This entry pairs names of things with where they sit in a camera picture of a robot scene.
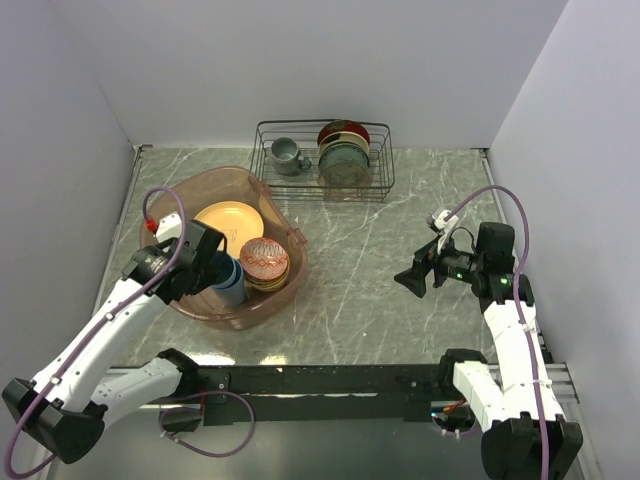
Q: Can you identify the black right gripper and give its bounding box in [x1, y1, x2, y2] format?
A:
[394, 230, 485, 297]

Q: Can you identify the blue plastic cup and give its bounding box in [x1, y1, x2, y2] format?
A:
[209, 251, 241, 289]
[211, 280, 246, 307]

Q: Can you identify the tan bottom plate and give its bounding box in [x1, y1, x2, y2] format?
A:
[195, 201, 264, 258]

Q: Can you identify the yellow blue sun bowl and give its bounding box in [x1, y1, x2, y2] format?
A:
[245, 273, 288, 292]

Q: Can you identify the red zigzag bottom bowl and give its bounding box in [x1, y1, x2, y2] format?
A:
[239, 237, 289, 281]

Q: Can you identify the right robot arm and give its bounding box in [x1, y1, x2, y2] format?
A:
[394, 219, 583, 479]

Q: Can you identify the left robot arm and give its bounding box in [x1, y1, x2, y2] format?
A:
[2, 220, 227, 464]

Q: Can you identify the pink transparent plastic bin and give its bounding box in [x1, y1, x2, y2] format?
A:
[170, 166, 308, 331]

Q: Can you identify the beige crackle plate in rack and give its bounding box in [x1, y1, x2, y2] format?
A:
[318, 161, 373, 188]

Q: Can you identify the grey ceramic mug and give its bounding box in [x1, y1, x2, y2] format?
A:
[270, 137, 311, 176]

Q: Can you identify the cream plate in rack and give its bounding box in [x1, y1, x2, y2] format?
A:
[318, 131, 370, 155]

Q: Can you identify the red floral plate in rack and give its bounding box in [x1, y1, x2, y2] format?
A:
[316, 119, 371, 146]

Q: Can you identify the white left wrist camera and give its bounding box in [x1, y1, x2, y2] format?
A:
[144, 211, 182, 243]

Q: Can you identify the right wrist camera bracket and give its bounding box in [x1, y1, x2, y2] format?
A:
[427, 207, 460, 254]

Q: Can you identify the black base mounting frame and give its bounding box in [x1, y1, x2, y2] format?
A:
[166, 364, 462, 426]

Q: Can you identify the metal wire dish rack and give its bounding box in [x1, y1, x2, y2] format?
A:
[250, 119, 395, 201]

